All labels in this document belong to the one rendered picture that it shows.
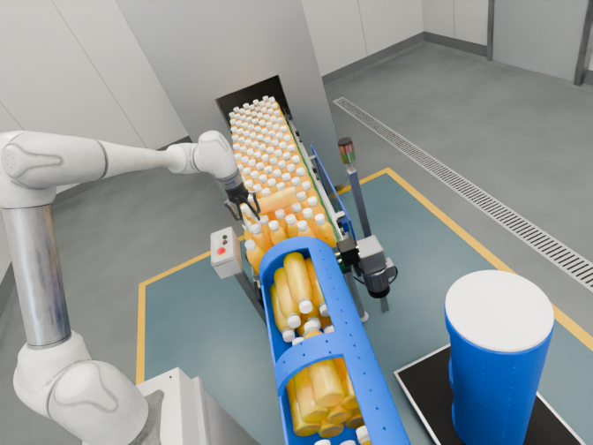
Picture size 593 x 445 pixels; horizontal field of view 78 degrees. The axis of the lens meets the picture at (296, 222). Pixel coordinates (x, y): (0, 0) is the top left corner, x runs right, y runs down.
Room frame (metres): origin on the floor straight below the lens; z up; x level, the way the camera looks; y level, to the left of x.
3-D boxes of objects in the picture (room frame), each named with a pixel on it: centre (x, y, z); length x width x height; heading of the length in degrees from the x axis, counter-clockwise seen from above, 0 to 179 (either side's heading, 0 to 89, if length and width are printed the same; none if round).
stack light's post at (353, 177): (1.39, -0.32, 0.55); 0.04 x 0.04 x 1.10; 87
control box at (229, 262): (1.25, 0.33, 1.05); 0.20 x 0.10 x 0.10; 177
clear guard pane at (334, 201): (1.65, -0.25, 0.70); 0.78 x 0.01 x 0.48; 177
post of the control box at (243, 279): (1.25, 0.33, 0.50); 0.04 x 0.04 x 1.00; 87
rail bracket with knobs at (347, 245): (1.06, -0.15, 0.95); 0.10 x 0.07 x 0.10; 87
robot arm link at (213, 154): (1.23, 0.18, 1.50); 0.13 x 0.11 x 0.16; 53
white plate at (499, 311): (0.56, -0.45, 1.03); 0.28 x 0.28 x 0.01
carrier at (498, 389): (0.56, -0.45, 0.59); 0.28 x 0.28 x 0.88
